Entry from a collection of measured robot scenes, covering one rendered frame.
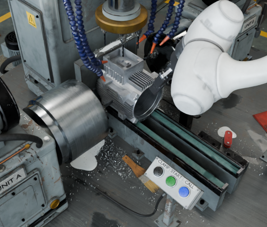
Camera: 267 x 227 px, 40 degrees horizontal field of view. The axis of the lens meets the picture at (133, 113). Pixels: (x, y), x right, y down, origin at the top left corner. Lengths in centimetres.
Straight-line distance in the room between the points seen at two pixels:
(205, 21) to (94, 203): 78
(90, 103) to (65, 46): 32
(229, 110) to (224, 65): 93
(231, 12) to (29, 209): 81
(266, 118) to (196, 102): 97
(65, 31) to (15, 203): 65
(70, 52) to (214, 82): 78
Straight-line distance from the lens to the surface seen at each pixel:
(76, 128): 117
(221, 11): 89
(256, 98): 184
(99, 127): 122
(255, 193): 147
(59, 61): 145
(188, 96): 79
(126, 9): 124
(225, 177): 139
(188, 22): 159
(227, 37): 91
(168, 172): 110
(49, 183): 120
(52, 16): 135
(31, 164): 108
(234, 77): 81
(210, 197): 134
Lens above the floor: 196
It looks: 45 degrees down
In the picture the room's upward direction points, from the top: 2 degrees clockwise
